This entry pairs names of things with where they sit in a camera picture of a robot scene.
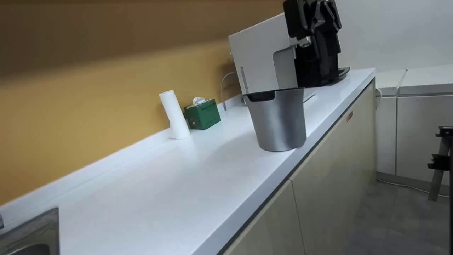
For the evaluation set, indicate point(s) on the grey metal bin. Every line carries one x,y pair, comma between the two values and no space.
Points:
278,118

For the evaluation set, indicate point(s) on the white paper towel roll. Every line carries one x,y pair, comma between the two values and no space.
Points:
174,115

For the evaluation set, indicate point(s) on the beige base cabinets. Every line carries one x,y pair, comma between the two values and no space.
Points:
313,212

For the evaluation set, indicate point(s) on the green tissue box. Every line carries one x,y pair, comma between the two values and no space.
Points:
203,115

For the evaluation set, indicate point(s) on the black tripod stand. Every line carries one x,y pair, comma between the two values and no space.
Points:
440,162

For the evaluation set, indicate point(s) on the white board against wall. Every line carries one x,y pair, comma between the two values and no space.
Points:
265,59

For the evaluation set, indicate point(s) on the steel sink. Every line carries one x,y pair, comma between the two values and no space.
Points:
38,236

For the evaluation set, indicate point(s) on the black coffee machine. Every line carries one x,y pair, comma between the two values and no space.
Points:
317,64

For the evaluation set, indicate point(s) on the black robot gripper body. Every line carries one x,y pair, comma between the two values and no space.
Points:
306,18

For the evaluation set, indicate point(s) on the white low cabinet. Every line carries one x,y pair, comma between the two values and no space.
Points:
412,105

